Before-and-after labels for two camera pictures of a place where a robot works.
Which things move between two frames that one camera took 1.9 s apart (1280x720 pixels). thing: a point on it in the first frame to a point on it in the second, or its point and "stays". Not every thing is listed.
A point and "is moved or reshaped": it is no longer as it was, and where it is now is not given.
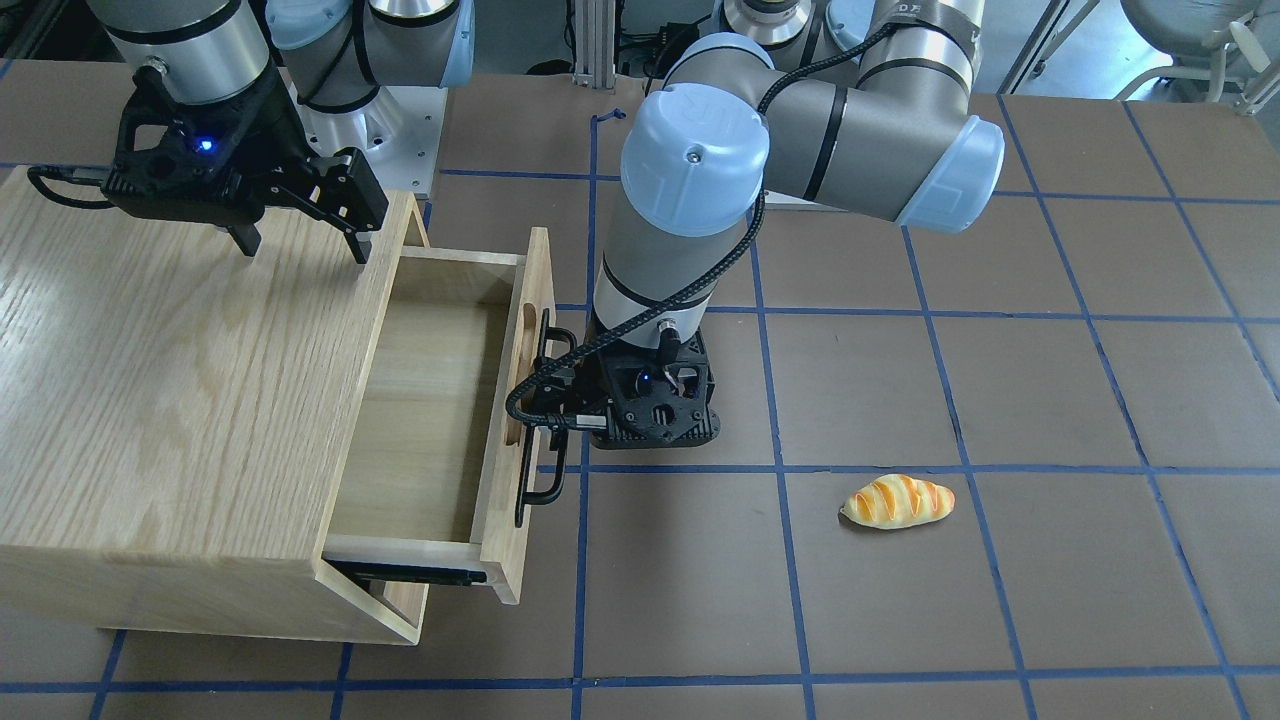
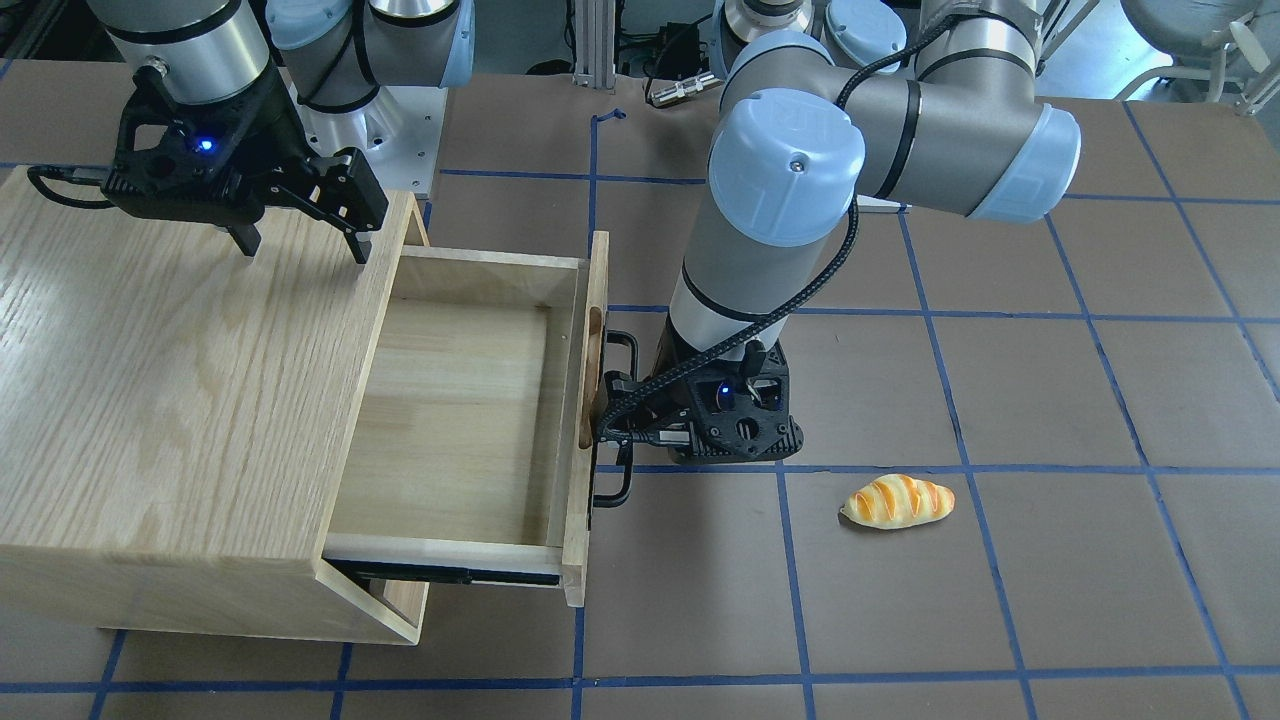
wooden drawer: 429,481 is moved or reshaped
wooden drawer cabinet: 177,420 stays
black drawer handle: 544,496 to 625,469
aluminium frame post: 595,60 stays
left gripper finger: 587,382 to 620,380
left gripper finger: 566,423 to 677,437
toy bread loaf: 899,501 stays
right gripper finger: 247,237 stays
